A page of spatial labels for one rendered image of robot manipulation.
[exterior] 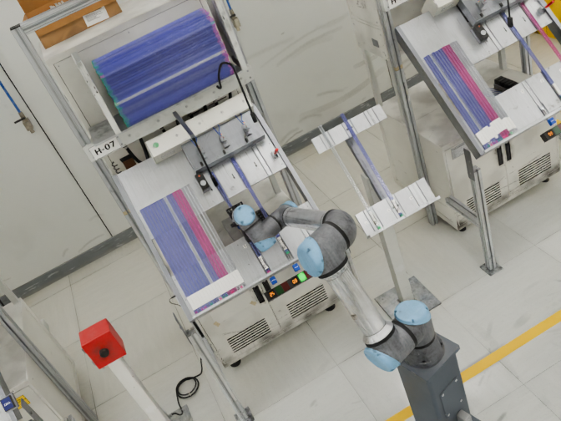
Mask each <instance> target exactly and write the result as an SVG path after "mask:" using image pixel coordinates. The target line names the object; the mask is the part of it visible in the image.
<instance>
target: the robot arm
mask: <svg viewBox="0 0 561 421"><path fill-rule="evenodd" d="M240 204H241V205H240ZM226 212H227V214H228V215H229V217H230V218H231V220H232V221H233V223H232V224H231V225H230V226H231V228H233V227H237V226H239V227H240V229H241V231H242V234H243V236H244V238H245V240H246V241H247V242H251V241H252V242H253V243H254V245H256V247H257V248H258V249H259V250H260V251H267V250H268V249H269V248H271V247H272V246H273V245H274V244H275V243H276V239H275V236H276V235H277V234H278V233H279V232H281V231H282V230H283V229H284V228H285V227H286V226H290V227H295V228H301V229H305V230H310V231H314V232H312V233H311V234H310V235H309V236H308V237H307V238H305V240H304V241H303V242H302V243H301V244H300V245H299V246H298V248H297V256H298V259H299V262H300V264H301V265H302V267H303V268H304V270H305V271H307V273H308V274H309V275H311V276H313V277H318V278H319V279H321V280H326V281H327V283H328V284H329V286H330V287H331V289H332V290H333V292H334V293H335V294H336V295H337V297H338V298H339V300H340V301H341V303H342V304H343V306H344V307H345V309H346V310H347V311H348V312H349V314H350V315H351V317H352V319H353V320H354V321H355V323H356V324H357V326H358V327H359V328H360V329H361V331H362V333H363V334H364V335H363V339H362V340H363V342H364V343H365V344H366V347H365V350H364V354H365V356H366V358H367V359H368V360H369V361H370V362H371V363H373V364H374V365H375V366H377V367H378V368H380V369H381V370H384V371H386V372H392V371H394V370H395V369H396V368H397V367H398V366H400V365H401V363H402V361H403V360H405V361H406V363H407V364H409V365H410V366H412V367H414V368H430V367H432V366H434V365H436V364H437V363H439V362H440V361H441V359H442V357H443V355H444V346H443V342H442V339H441V338H440V337H439V336H438V335H437V334H436V333H435V331H434V327H433V324H432V319H431V313H430V312H429V310H428V307H427V306H426V305H425V304H424V303H423V302H420V301H417V300H411V301H408V300H407V301H404V302H401V303H399V304H398V305H397V306H396V308H395V310H394V317H395V318H394V319H393V320H392V321H388V320H385V319H384V318H383V316H382V315H381V313H380V312H379V311H378V310H377V308H376V306H375V305H374V303H373V302H372V300H371V299H370V297H369V296H368V295H367V294H366V292H365V290H364V289H363V287H362V286H361V284H360V283H359V281H358V280H357V279H356V277H355V276H354V274H353V273H352V272H351V270H350V268H349V267H348V265H347V263H348V257H347V256H346V254H345V251H346V250H347V249H348V248H349V247H350V246H351V245H352V244H353V242H354V240H355V239H356V223H355V221H354V219H353V218H352V217H351V216H350V215H349V214H348V213H347V212H345V211H343V210H336V209H331V210H328V211H324V210H311V209H304V208H298V206H297V205H296V204H295V203H294V202H292V201H290V200H288V201H286V202H285V203H284V204H282V205H280V206H279V208H277V209H276V210H275V211H274V212H272V213H271V214H270V215H269V216H267V217H266V218H265V219H264V220H263V221H261V220H260V219H259V218H258V216H257V215H256V214H255V212H254V210H253V209H252V208H251V207H250V206H249V205H243V203H242V201H241V202H240V203H238V204H236V205H233V206H231V208H229V209H227V210H226Z"/></svg>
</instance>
